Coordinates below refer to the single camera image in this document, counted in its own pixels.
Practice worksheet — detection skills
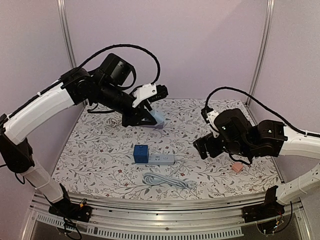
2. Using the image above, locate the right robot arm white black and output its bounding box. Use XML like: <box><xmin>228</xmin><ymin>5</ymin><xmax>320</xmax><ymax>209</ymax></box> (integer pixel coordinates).
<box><xmin>193</xmin><ymin>86</ymin><xmax>320</xmax><ymax>166</ymax></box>

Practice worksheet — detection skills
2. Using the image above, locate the purple power strip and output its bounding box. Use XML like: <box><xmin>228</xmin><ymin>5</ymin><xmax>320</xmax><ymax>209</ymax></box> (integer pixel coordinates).
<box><xmin>145</xmin><ymin>122</ymin><xmax>165</xmax><ymax>130</ymax></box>

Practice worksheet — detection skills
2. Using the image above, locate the floral patterned table mat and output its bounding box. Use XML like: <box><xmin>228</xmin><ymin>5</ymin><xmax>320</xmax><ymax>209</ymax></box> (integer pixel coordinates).
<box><xmin>52</xmin><ymin>99</ymin><xmax>281</xmax><ymax>201</ymax></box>

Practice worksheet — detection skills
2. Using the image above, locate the right aluminium frame post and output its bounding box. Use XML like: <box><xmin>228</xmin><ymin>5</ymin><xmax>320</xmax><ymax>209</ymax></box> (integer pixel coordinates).
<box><xmin>249</xmin><ymin>0</ymin><xmax>275</xmax><ymax>96</ymax></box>

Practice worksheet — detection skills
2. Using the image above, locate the pink charger cube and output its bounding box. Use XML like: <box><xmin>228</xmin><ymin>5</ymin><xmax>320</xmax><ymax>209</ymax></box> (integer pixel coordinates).
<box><xmin>231</xmin><ymin>162</ymin><xmax>244</xmax><ymax>173</ymax></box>

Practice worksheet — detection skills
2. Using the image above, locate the light blue charger plug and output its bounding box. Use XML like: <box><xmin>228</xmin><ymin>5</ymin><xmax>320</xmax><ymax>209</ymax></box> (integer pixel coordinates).
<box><xmin>150</xmin><ymin>109</ymin><xmax>165</xmax><ymax>124</ymax></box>

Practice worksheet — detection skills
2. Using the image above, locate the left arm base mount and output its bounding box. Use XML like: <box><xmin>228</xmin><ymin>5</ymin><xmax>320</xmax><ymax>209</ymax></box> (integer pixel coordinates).
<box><xmin>48</xmin><ymin>199</ymin><xmax>93</xmax><ymax>223</ymax></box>

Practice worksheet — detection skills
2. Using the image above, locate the white coiled cable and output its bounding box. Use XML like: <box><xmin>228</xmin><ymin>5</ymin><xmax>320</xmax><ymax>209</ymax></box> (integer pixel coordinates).
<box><xmin>106</xmin><ymin>117</ymin><xmax>123</xmax><ymax>127</ymax></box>

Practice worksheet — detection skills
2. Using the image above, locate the left aluminium frame post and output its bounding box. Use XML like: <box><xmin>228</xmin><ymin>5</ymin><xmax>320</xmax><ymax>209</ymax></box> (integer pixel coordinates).
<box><xmin>57</xmin><ymin>0</ymin><xmax>77</xmax><ymax>69</ymax></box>

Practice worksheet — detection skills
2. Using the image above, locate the front aluminium rail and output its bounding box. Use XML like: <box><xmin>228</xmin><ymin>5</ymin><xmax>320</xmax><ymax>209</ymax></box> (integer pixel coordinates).
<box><xmin>21</xmin><ymin>192</ymin><xmax>311</xmax><ymax>240</ymax></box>

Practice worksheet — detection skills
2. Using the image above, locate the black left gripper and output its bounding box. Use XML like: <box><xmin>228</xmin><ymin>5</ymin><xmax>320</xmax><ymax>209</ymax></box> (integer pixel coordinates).
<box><xmin>95</xmin><ymin>80</ymin><xmax>158</xmax><ymax>128</ymax></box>

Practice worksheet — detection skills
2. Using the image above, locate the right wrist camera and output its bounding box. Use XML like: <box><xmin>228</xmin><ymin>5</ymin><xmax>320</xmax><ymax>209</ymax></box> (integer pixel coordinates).
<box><xmin>201</xmin><ymin>107</ymin><xmax>219</xmax><ymax>138</ymax></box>

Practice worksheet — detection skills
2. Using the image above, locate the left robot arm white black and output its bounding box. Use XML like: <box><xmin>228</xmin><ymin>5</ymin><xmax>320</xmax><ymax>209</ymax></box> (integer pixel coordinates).
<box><xmin>0</xmin><ymin>43</ymin><xmax>167</xmax><ymax>217</ymax></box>

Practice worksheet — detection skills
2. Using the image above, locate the light blue cable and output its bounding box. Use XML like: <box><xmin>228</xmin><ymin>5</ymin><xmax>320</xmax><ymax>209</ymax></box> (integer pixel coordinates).
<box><xmin>141</xmin><ymin>161</ymin><xmax>197</xmax><ymax>190</ymax></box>

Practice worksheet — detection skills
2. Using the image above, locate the dark blue cube socket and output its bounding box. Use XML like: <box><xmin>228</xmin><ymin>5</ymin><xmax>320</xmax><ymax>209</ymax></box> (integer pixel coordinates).
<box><xmin>133</xmin><ymin>144</ymin><xmax>149</xmax><ymax>164</ymax></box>

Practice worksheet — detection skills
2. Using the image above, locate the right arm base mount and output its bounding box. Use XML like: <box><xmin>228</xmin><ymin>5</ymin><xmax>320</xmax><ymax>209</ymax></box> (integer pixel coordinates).
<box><xmin>241</xmin><ymin>200</ymin><xmax>285</xmax><ymax>223</ymax></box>

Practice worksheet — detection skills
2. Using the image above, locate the aluminium frame post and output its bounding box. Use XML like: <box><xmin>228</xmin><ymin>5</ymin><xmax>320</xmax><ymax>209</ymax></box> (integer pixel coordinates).
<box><xmin>249</xmin><ymin>0</ymin><xmax>275</xmax><ymax>96</ymax></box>
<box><xmin>57</xmin><ymin>0</ymin><xmax>77</xmax><ymax>69</ymax></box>

